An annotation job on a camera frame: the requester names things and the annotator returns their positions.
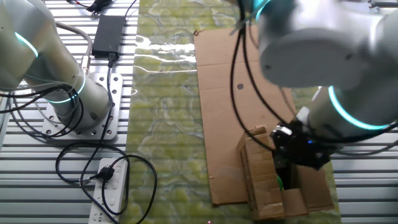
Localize green marble pattern mat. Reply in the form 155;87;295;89
119;0;343;224

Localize black bundled adapter output cable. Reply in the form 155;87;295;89
67;0;138;19

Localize white power strip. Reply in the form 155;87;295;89
88;157;129;224

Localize flat brown cardboard sheet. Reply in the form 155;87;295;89
193;24;335;212

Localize black power adapter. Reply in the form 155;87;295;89
91;14;127;59

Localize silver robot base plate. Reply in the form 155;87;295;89
41;73;124;141

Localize thin white cable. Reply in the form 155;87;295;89
12;79;78;125

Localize black cables by robot base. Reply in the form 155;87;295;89
0;83;85;139

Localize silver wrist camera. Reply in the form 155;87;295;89
272;124;294;137

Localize thick grey robot cable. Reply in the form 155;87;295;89
55;22;94;75

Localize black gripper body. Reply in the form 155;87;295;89
273;119;332;170

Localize brown cardboard box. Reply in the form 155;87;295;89
236;125;335;221

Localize black power cable with plug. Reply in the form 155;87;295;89
55;52;158;224

